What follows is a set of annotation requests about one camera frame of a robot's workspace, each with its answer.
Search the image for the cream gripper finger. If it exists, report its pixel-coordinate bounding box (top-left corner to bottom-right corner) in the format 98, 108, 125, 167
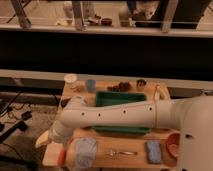
35, 131, 50, 148

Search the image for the long red pepper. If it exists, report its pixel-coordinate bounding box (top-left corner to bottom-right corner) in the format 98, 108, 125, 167
57, 149, 66, 166

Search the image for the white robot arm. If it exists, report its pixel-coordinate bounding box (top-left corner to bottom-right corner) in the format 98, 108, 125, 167
35, 96, 213, 171

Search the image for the black tripod stand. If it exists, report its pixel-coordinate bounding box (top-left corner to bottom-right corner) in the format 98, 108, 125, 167
0, 93, 32, 143

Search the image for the black rectangular block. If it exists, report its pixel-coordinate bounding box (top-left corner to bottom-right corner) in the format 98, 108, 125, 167
60, 98, 71, 108

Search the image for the grey-blue folded cloth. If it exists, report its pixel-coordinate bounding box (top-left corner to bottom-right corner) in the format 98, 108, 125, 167
75, 137, 97, 169

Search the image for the white lidded cup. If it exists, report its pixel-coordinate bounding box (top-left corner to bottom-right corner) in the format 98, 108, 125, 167
64, 74, 77, 89

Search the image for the silver metal fork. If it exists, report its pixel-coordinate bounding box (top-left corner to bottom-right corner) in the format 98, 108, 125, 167
107, 149, 138, 156

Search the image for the green plastic tray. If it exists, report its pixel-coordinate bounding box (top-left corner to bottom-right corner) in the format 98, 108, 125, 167
93, 91, 151, 135

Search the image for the blue-grey plastic cup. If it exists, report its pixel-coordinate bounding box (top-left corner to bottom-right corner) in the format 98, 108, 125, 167
85, 79, 96, 93

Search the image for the bunch of dark grapes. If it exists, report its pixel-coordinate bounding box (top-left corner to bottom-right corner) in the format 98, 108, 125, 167
107, 82, 131, 92

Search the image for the small dark metal cup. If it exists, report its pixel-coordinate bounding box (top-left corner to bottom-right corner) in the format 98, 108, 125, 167
136, 79, 147, 91

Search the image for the blue sponge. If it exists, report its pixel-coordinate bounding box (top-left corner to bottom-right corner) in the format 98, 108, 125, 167
146, 140, 162, 164

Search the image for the red bowl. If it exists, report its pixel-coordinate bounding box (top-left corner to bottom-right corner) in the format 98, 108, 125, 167
165, 133, 180, 159

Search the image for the person in background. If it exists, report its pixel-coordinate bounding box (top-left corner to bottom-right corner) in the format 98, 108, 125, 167
118, 0, 159, 27

